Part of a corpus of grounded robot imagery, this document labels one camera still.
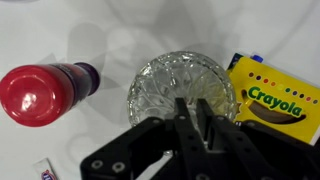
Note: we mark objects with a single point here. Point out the small white sachet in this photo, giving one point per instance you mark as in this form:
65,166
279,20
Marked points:
46,171

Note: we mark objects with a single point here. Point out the clear glass bowl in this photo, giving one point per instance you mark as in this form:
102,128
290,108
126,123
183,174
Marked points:
173,80

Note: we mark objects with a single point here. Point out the purple bottle with red cap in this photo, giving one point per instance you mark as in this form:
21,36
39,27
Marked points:
40,96

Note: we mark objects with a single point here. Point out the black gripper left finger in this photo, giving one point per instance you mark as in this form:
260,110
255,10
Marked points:
181,133

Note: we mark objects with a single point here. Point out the yellow Crayola markers box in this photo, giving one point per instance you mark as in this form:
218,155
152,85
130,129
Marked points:
276,86

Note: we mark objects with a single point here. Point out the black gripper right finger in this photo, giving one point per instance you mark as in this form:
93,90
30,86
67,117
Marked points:
226,146

